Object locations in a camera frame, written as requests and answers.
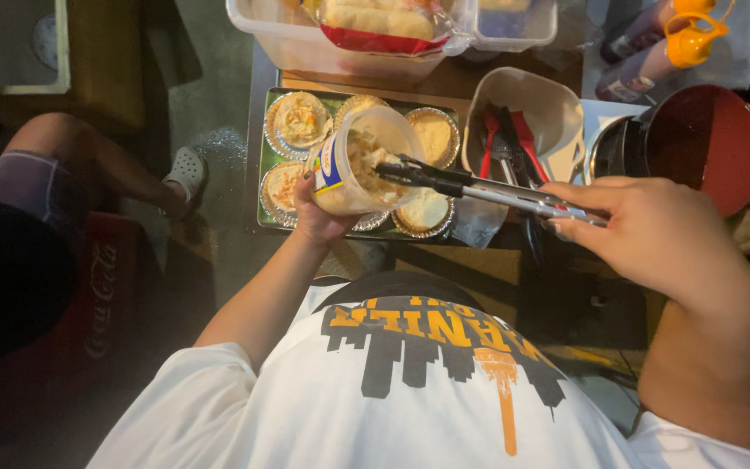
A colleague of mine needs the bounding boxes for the person's left hand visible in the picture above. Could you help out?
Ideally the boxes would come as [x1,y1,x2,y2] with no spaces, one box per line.
[292,171,364,248]

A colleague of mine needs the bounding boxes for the person's right hand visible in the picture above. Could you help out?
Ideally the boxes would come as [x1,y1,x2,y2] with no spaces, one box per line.
[538,176,750,306]

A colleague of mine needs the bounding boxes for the clear plastic jar of filling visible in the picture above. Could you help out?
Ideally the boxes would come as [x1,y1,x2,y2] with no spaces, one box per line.
[306,106,427,217]

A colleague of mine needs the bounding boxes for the metal tongs with black tips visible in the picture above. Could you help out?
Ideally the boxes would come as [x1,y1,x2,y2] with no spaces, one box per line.
[375,154,610,229]

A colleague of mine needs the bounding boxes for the green metal tray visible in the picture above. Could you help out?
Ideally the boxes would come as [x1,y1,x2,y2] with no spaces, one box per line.
[257,86,462,243]

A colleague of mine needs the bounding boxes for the black pot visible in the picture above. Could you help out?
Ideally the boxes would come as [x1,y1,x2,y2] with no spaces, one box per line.
[586,116,657,185]

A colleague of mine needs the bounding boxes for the red round lid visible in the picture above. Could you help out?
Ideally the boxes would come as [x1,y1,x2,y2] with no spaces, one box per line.
[645,84,750,218]

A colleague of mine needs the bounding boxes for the group of foil bread cups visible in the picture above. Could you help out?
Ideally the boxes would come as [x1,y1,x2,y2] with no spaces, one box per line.
[259,91,462,239]

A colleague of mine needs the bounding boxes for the white clog shoe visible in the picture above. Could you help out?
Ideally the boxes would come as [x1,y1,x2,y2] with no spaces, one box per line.
[160,146,209,220]

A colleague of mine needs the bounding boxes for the clear plastic bag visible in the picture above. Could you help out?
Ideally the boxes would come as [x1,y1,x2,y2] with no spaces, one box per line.
[452,195,511,250]

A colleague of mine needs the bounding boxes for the sauce bottle with orange cap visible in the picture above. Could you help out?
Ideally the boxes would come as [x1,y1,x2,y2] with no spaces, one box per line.
[595,12,731,104]
[599,0,718,65]

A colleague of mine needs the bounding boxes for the beige plastic utensil holder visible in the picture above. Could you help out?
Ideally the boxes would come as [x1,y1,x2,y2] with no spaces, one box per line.
[461,66,587,196]

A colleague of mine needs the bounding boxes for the large clear plastic tub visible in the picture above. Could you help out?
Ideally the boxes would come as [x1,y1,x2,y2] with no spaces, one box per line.
[225,0,480,80]

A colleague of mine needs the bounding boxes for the white printed t-shirt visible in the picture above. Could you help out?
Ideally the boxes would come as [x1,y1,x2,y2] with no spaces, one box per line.
[85,272,750,469]

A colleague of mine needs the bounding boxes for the bag of bread rolls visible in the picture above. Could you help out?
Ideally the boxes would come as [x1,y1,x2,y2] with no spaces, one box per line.
[315,0,455,57]

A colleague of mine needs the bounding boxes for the red plastic crate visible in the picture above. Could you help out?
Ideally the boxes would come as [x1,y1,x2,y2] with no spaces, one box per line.
[0,211,149,452]

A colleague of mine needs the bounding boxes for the small clear plastic tub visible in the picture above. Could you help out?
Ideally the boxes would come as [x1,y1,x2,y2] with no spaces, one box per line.
[473,0,559,53]

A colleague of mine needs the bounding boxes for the wooden bench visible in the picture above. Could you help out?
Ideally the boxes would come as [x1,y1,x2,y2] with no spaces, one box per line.
[66,0,149,135]

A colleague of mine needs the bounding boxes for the grey tray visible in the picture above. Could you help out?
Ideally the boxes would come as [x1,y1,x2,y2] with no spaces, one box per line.
[0,0,72,96]

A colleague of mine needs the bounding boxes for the red-handled tongs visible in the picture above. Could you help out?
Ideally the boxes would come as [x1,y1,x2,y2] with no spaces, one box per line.
[478,104,501,181]
[512,111,552,185]

